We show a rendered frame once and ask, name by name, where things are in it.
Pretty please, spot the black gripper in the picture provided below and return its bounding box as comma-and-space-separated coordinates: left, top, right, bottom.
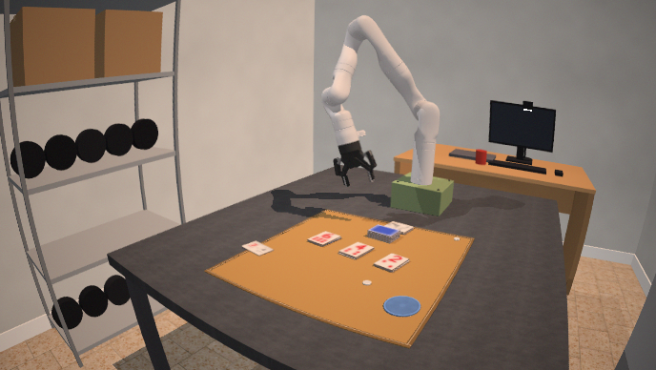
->
333, 140, 377, 187

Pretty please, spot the white card with red markings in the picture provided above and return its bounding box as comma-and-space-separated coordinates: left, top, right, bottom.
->
307, 231, 341, 246

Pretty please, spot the blue round disc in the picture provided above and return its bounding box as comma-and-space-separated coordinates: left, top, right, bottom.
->
383, 296, 420, 317

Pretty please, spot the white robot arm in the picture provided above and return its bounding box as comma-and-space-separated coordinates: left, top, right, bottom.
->
321, 15, 440, 185

